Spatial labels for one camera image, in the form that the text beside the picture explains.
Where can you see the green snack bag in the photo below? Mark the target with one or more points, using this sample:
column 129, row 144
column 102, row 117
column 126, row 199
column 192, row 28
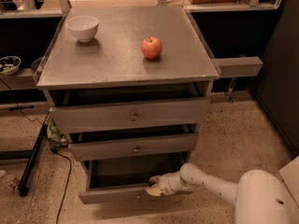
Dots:
column 56, row 138

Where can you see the grey drawer cabinet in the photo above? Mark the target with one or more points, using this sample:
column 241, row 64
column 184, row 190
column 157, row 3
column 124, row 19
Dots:
column 112, row 68

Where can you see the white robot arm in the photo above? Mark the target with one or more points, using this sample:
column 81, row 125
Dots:
column 258, row 197

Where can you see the red apple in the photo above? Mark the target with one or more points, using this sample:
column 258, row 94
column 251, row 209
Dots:
column 151, row 47

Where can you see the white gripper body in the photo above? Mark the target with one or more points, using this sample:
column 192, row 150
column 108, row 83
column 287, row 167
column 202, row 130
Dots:
column 165, row 184

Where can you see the grey left shelf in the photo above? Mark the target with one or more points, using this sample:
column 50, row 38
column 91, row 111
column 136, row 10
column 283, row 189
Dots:
column 22, row 80

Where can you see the white ceramic bowl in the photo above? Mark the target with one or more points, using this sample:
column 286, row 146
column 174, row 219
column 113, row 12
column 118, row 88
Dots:
column 83, row 28

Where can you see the grey drawer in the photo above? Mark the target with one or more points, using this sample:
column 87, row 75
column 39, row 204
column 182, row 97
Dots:
column 126, row 179
column 133, row 147
column 94, row 118

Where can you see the clear plastic bottle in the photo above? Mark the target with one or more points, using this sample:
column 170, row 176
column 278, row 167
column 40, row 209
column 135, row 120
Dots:
column 9, row 180

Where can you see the black tripod leg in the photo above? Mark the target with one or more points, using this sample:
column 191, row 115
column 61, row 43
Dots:
column 22, row 188

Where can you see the white floor panel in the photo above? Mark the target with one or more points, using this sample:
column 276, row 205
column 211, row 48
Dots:
column 290, row 175

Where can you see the grey side shelf block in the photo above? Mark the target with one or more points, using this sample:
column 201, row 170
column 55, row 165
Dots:
column 239, row 67

